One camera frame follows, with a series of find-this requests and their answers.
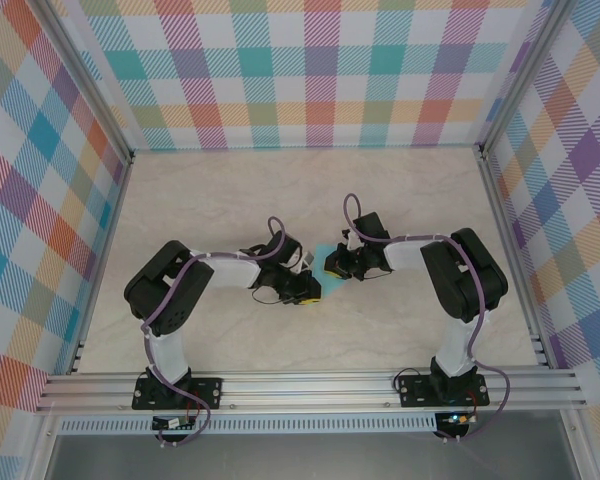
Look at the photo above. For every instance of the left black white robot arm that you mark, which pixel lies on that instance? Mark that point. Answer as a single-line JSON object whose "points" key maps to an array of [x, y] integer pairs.
{"points": [[170, 290]]}

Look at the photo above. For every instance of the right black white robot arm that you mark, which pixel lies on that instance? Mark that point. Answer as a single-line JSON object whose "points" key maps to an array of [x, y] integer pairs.
{"points": [[470, 280]]}

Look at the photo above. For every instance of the grey metal panel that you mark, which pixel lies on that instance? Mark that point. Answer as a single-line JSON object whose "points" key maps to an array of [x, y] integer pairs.
{"points": [[305, 457]]}

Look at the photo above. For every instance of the right small circuit board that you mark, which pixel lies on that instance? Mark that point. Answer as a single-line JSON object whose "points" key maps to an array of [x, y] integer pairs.
{"points": [[455, 419]]}

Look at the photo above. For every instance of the small circuit board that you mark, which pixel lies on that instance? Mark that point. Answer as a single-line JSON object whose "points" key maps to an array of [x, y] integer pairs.
{"points": [[170, 424], [455, 419]]}

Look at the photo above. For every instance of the left small circuit board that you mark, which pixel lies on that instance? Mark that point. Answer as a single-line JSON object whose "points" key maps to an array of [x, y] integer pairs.
{"points": [[170, 424]]}

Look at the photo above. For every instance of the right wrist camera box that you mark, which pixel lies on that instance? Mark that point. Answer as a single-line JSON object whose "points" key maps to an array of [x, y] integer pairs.
{"points": [[351, 239]]}

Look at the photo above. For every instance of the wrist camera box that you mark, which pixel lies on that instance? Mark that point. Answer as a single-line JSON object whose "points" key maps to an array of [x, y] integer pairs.
{"points": [[306, 259], [351, 239]]}

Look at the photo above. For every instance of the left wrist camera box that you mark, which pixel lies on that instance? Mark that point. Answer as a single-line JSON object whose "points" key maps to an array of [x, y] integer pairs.
{"points": [[306, 259]]}

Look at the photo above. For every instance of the long aluminium mounting rail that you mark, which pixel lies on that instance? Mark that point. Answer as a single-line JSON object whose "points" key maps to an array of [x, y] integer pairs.
{"points": [[305, 390]]}

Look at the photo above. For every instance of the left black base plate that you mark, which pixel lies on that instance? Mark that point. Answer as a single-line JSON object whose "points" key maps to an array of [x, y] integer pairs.
{"points": [[212, 392]]}

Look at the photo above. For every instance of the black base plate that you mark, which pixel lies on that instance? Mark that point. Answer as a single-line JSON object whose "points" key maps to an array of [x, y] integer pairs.
{"points": [[212, 392], [412, 397]]}

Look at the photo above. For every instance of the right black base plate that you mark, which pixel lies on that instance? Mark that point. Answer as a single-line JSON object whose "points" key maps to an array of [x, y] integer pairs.
{"points": [[412, 397]]}

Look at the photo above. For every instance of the right aluminium side rail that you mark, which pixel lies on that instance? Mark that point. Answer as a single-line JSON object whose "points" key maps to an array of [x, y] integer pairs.
{"points": [[540, 350]]}

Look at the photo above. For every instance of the aluminium side rail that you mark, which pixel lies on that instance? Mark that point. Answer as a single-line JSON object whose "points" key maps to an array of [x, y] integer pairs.
{"points": [[540, 350], [77, 357]]}

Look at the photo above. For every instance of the left aluminium side rail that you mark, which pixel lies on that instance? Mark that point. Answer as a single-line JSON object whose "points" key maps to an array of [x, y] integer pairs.
{"points": [[77, 357]]}

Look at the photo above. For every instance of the right aluminium frame post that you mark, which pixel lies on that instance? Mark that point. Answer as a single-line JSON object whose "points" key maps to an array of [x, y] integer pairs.
{"points": [[522, 75]]}

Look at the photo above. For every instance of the aluminium frame post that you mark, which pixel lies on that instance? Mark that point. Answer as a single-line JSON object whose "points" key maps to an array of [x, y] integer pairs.
{"points": [[522, 75], [97, 85]]}

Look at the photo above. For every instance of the left aluminium frame post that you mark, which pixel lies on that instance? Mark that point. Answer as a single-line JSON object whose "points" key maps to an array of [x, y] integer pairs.
{"points": [[97, 85]]}

